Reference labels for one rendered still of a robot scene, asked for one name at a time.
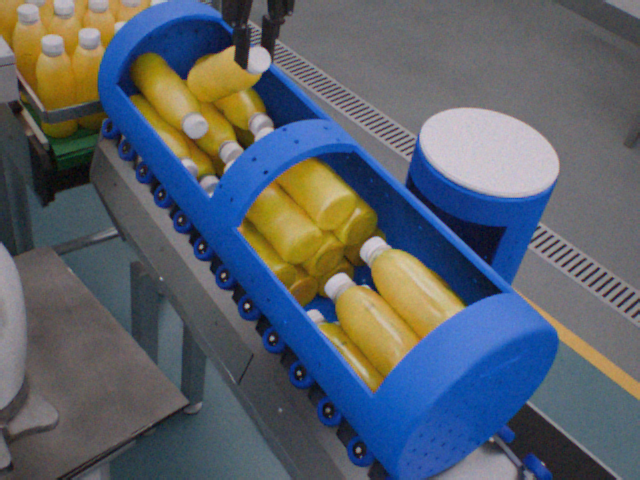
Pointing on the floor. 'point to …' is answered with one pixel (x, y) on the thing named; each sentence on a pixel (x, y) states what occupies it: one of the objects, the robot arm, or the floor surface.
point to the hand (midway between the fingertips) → (255, 43)
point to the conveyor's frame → (37, 179)
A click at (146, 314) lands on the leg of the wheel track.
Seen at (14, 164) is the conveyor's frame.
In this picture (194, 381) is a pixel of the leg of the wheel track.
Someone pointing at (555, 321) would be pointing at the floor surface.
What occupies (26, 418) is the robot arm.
